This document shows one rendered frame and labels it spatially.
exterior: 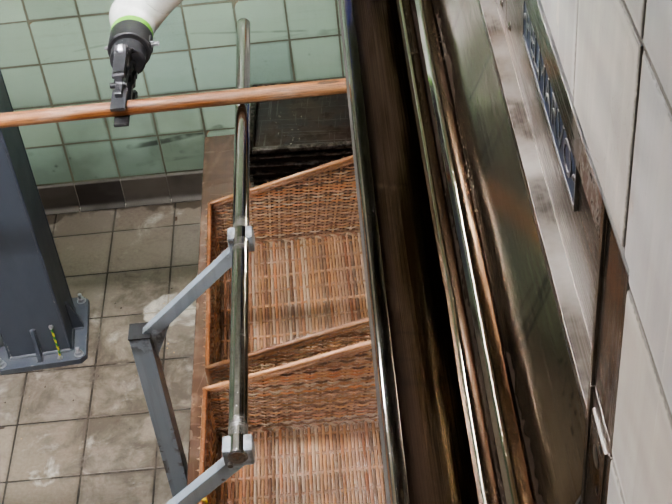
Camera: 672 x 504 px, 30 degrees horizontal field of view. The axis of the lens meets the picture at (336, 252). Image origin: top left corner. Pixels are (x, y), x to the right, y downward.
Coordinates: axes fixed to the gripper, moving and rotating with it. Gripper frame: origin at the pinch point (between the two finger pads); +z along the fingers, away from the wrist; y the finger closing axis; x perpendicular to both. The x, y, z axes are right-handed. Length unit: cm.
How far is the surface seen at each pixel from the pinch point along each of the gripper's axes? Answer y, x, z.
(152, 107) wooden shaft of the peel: -0.5, -6.6, 1.7
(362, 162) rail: -25, -47, 57
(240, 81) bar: 1.5, -23.7, -7.7
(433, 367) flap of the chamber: -21, -53, 98
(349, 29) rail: -25, -47, 19
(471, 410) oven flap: -28, -57, 111
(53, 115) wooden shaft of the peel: -0.7, 13.2, 1.5
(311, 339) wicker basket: 41, -33, 29
